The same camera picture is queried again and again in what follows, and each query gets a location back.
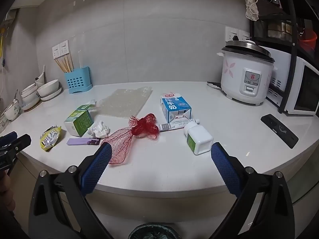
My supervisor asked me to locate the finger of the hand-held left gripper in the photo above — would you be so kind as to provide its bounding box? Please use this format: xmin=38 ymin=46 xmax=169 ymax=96
xmin=0 ymin=131 xmax=18 ymax=147
xmin=0 ymin=134 xmax=32 ymax=158

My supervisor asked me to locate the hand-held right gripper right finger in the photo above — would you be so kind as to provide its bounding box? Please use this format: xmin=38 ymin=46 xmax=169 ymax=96
xmin=211 ymin=142 xmax=296 ymax=239

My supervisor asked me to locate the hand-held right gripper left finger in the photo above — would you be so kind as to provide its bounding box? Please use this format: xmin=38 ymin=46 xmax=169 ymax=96
xmin=28 ymin=141 xmax=115 ymax=239

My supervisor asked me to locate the yellow snack wrapper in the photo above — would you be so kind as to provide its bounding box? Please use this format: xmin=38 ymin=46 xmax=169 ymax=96
xmin=40 ymin=126 xmax=62 ymax=152

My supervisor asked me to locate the purple packet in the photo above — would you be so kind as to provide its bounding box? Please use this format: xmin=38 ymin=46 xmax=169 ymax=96
xmin=66 ymin=138 xmax=101 ymax=145

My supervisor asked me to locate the white tissue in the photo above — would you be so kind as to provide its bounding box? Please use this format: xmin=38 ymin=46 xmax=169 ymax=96
xmin=87 ymin=121 xmax=110 ymax=138

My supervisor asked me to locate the white bottle green label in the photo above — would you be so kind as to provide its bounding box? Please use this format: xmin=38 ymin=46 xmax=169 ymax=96
xmin=184 ymin=125 xmax=214 ymax=155

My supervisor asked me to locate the green drink carton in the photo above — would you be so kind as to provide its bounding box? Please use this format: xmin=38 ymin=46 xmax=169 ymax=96
xmin=63 ymin=100 xmax=96 ymax=137

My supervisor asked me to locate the red mesh bag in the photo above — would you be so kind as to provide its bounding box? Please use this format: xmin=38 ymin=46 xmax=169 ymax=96
xmin=101 ymin=113 xmax=160 ymax=165

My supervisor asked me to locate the grey ointment tube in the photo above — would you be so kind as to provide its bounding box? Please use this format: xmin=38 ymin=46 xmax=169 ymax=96
xmin=159 ymin=119 xmax=201 ymax=132

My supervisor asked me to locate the blue milk carton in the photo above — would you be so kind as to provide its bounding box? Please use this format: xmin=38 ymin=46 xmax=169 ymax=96
xmin=159 ymin=93 xmax=192 ymax=123

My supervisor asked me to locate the dark green mesh wastebasket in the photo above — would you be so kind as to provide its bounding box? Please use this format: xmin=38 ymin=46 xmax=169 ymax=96
xmin=128 ymin=224 xmax=181 ymax=239

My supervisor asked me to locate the person's left hand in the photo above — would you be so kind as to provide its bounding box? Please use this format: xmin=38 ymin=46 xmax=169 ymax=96
xmin=0 ymin=173 xmax=15 ymax=212

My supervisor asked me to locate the white cup with spoon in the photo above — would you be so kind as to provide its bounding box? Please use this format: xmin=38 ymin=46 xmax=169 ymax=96
xmin=4 ymin=99 xmax=20 ymax=120

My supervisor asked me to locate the stack of white bowls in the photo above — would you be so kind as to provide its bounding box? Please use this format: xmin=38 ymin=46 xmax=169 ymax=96
xmin=21 ymin=83 xmax=40 ymax=105

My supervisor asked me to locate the white plate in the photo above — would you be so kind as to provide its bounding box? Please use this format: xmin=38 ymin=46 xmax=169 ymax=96
xmin=40 ymin=88 xmax=62 ymax=102

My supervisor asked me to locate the large white bowl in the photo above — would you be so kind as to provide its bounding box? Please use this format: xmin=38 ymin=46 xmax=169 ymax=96
xmin=37 ymin=79 xmax=59 ymax=97

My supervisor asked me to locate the black remote control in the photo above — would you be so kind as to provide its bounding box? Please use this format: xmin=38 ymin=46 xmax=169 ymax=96
xmin=260 ymin=114 xmax=299 ymax=149

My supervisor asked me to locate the blue chopstick holder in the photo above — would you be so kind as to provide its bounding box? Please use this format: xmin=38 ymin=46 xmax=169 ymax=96
xmin=64 ymin=66 xmax=93 ymax=94

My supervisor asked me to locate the white rice cooker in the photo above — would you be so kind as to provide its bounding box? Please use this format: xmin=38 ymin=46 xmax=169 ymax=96
xmin=216 ymin=40 xmax=278 ymax=106

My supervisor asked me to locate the bundle of wooden chopsticks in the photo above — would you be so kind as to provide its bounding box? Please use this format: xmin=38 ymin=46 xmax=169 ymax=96
xmin=54 ymin=53 xmax=74 ymax=73

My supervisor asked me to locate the yellow hanging brush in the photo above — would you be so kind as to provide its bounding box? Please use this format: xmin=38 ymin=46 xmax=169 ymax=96
xmin=0 ymin=25 xmax=7 ymax=65

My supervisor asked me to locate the black metal rack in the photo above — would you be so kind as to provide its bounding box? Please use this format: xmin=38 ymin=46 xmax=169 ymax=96
xmin=249 ymin=0 xmax=319 ymax=114

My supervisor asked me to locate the white microwave oven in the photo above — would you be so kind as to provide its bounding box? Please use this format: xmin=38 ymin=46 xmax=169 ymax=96
xmin=259 ymin=46 xmax=319 ymax=116

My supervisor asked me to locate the red plastic basin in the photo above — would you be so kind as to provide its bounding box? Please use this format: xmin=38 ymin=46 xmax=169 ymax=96
xmin=298 ymin=28 xmax=317 ymax=53

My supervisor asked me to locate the hanging white cloth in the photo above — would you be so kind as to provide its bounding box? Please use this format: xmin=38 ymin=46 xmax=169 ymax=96
xmin=245 ymin=0 xmax=260 ymax=21

